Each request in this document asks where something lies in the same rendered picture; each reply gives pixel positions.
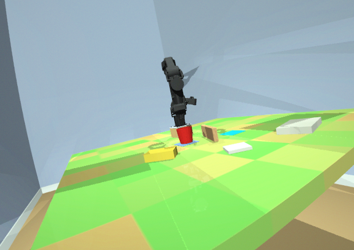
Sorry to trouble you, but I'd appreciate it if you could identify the tan wooden bar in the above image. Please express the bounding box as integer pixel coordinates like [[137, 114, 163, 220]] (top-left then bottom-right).
[[201, 124, 218, 142]]

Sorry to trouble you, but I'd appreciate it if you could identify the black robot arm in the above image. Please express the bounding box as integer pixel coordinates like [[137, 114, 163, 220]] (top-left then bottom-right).
[[161, 56, 197, 127]]

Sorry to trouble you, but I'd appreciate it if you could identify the white rectangular block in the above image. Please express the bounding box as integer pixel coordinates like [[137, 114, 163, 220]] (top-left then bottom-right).
[[276, 117, 322, 135]]

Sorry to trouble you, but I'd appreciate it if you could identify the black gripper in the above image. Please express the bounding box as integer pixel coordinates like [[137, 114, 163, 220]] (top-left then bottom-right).
[[171, 92, 187, 125]]

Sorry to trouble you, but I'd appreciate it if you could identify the white flat square tile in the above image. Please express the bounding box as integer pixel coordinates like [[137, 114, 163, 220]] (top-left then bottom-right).
[[222, 142, 253, 154]]

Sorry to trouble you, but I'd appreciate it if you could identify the red cup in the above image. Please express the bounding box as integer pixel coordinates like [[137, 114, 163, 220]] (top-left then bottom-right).
[[176, 126, 193, 144]]

